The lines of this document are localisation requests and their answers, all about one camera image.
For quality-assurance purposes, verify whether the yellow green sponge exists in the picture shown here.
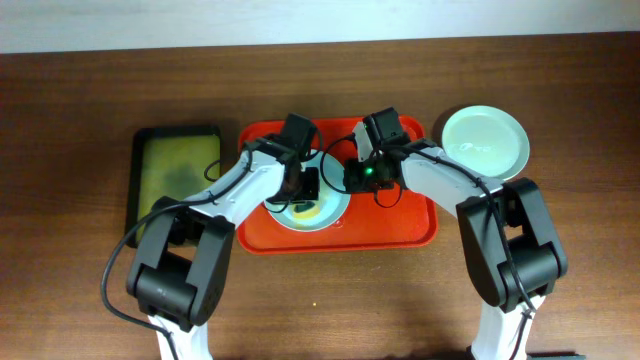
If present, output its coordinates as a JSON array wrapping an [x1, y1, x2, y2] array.
[[292, 201, 321, 221]]

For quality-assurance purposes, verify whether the light blue plate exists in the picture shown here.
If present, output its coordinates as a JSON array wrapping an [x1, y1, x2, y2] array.
[[263, 150, 351, 232]]

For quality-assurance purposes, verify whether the green plate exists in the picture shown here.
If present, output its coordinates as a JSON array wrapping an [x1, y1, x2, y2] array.
[[441, 105, 530, 180]]

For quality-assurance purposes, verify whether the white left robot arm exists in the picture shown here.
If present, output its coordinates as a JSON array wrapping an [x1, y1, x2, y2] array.
[[126, 136, 312, 359]]

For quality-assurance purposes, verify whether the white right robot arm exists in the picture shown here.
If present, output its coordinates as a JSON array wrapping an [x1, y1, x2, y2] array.
[[345, 123, 568, 359]]

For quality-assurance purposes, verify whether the red plastic tray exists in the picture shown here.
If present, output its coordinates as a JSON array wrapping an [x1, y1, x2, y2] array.
[[237, 115, 438, 255]]

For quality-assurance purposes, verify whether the black tray with green water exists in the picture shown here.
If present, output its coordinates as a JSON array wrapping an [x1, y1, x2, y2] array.
[[125, 124, 221, 230]]

